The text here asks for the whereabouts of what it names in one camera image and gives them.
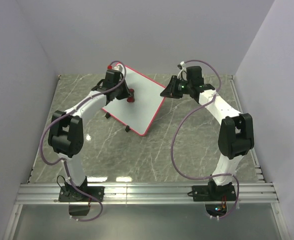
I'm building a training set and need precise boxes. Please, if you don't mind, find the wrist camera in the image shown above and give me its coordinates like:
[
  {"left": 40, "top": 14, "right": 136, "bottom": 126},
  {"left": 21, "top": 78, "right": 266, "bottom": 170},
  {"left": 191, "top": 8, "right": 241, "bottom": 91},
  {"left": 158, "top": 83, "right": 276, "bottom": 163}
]
[
  {"left": 177, "top": 61, "right": 187, "bottom": 79},
  {"left": 107, "top": 63, "right": 124, "bottom": 72}
]

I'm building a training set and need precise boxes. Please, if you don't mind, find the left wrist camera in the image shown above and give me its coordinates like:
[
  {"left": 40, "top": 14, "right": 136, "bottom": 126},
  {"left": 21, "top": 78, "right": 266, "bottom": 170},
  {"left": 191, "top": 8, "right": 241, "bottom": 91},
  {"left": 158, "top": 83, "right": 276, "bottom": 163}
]
[{"left": 107, "top": 63, "right": 124, "bottom": 72}]

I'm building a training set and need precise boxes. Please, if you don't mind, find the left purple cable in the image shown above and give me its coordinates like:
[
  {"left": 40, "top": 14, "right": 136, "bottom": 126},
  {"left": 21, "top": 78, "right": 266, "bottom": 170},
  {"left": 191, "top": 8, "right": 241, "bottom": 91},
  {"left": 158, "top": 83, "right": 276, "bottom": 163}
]
[{"left": 39, "top": 60, "right": 127, "bottom": 223}]

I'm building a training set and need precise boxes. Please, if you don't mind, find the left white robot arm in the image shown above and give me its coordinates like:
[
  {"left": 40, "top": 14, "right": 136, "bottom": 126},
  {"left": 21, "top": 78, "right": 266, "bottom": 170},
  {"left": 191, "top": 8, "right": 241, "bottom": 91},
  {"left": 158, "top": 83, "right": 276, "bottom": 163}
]
[{"left": 48, "top": 68, "right": 133, "bottom": 201}]

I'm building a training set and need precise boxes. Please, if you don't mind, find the right side aluminium rail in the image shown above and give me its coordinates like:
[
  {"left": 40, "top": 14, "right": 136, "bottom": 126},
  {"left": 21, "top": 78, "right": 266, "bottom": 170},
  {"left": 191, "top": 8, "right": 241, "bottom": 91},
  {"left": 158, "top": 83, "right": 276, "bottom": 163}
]
[{"left": 229, "top": 75, "right": 265, "bottom": 182}]

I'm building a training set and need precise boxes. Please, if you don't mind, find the aluminium mounting rail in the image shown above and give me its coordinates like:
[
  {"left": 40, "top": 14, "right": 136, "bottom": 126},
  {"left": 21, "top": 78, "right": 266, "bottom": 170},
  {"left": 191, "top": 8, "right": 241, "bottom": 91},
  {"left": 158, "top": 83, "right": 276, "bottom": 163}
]
[{"left": 15, "top": 182, "right": 279, "bottom": 205}]

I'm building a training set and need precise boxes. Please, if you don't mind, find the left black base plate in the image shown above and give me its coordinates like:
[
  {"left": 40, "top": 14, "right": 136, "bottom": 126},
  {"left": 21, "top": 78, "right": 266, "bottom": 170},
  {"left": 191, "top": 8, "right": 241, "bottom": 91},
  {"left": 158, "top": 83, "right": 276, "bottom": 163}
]
[{"left": 58, "top": 184, "right": 105, "bottom": 203}]

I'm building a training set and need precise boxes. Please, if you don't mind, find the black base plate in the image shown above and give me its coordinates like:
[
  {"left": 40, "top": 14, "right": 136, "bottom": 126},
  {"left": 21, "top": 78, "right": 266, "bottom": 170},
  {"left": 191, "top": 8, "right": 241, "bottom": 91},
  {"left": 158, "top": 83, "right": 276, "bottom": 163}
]
[
  {"left": 188, "top": 182, "right": 237, "bottom": 202},
  {"left": 58, "top": 184, "right": 105, "bottom": 203}
]

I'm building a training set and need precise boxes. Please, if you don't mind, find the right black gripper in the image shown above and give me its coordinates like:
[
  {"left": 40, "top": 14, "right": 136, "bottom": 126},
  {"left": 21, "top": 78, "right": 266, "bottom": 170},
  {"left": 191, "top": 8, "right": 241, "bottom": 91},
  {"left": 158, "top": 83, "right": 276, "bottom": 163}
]
[{"left": 159, "top": 76, "right": 192, "bottom": 100}]

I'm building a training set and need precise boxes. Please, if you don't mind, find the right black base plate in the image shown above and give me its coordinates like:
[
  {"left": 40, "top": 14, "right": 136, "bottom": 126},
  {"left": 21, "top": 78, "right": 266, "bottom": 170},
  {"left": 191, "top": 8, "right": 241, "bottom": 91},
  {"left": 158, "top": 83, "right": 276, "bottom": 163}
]
[{"left": 188, "top": 182, "right": 237, "bottom": 202}]

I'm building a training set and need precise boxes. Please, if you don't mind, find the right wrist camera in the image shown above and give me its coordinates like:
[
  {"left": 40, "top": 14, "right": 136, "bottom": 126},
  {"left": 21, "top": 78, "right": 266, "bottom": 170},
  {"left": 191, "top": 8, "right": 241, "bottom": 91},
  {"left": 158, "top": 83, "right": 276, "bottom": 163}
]
[{"left": 177, "top": 61, "right": 187, "bottom": 79}]

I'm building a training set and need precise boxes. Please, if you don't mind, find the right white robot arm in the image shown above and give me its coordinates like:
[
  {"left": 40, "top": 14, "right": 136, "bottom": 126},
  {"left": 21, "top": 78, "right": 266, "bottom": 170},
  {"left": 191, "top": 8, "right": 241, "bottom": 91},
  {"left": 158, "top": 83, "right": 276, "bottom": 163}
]
[{"left": 160, "top": 66, "right": 254, "bottom": 201}]

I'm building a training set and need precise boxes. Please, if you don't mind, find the pink framed whiteboard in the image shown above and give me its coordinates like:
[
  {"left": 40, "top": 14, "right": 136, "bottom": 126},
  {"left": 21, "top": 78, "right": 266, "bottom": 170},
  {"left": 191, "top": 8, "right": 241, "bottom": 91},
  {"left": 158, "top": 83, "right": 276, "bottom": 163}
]
[{"left": 102, "top": 65, "right": 165, "bottom": 137}]

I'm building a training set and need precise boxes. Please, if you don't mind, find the red whiteboard eraser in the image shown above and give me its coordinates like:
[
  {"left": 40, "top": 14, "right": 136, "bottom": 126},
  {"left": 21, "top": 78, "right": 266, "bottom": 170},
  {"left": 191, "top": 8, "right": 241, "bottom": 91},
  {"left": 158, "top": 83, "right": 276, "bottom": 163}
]
[{"left": 127, "top": 88, "right": 135, "bottom": 103}]

